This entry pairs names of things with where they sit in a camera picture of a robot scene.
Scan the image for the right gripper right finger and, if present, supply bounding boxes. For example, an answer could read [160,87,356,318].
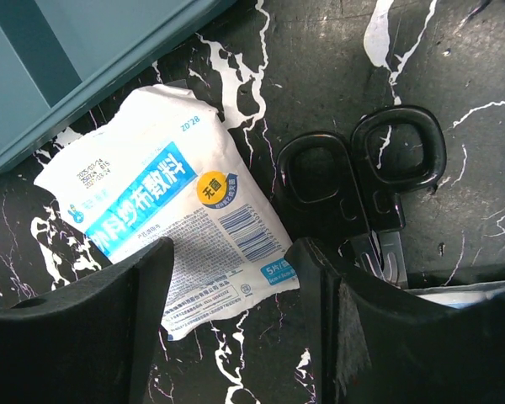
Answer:
[285,238,505,403]

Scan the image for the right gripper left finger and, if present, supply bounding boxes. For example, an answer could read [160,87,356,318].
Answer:
[0,237,174,403]

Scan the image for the clear plastic vial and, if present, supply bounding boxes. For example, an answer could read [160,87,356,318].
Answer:
[408,281,505,309]

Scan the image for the black handled scissors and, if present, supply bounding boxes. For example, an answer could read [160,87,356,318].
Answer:
[274,105,447,289]

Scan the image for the white blue gauze packet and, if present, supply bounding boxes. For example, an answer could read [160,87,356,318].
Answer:
[35,84,299,341]

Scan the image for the blue divided tray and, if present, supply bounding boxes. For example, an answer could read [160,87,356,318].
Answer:
[0,0,230,173]

